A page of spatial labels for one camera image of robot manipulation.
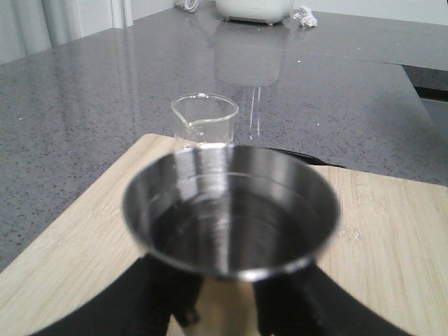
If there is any black cutting board handle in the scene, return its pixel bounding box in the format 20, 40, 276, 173
274, 148, 328, 166

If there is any light wooden cutting board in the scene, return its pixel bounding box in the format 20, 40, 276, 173
1, 134, 447, 335

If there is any clear glass beaker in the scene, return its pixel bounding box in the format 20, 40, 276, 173
171, 92, 239, 151

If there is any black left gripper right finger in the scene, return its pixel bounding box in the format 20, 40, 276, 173
250, 262, 409, 335

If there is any crumpled white paper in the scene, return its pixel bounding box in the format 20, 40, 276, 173
290, 5, 318, 28

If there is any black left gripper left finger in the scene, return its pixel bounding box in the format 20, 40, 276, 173
35, 256, 202, 335

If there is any steel double jigger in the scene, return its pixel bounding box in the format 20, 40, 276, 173
122, 145, 340, 335

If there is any white appliance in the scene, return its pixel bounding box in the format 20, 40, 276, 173
215, 0, 294, 25

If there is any grey curtain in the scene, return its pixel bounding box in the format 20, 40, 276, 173
1, 0, 134, 64

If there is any white cable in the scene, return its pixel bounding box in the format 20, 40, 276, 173
174, 0, 201, 12

